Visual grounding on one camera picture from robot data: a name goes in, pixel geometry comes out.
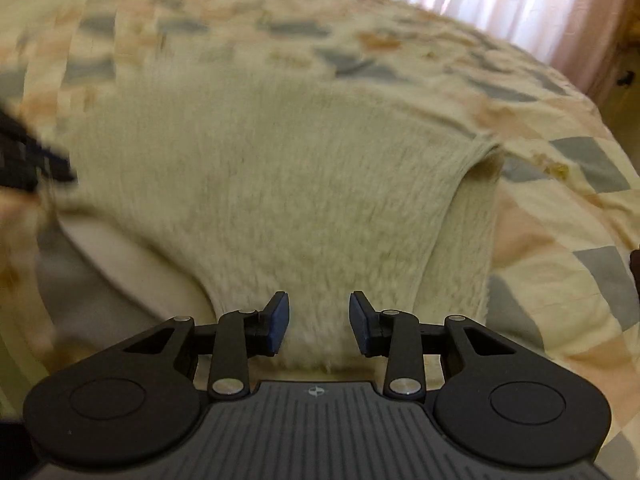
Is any patchwork quilt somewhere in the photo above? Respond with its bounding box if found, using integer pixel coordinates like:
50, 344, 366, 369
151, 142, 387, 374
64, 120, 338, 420
0, 0, 640, 480

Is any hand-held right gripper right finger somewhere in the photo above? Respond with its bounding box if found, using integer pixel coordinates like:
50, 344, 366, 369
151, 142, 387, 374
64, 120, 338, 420
349, 290, 519, 403

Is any pink curtain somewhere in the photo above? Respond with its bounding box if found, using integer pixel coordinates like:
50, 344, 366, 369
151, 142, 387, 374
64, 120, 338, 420
330, 0, 632, 92

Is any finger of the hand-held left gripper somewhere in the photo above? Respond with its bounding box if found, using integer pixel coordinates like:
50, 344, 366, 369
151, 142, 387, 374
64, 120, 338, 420
0, 108, 78, 194

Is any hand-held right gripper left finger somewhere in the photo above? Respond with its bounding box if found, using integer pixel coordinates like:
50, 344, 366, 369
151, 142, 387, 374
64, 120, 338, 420
123, 291, 291, 401

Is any cream fuzzy sweater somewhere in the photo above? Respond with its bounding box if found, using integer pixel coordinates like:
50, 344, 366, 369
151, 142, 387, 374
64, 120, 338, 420
53, 78, 505, 379

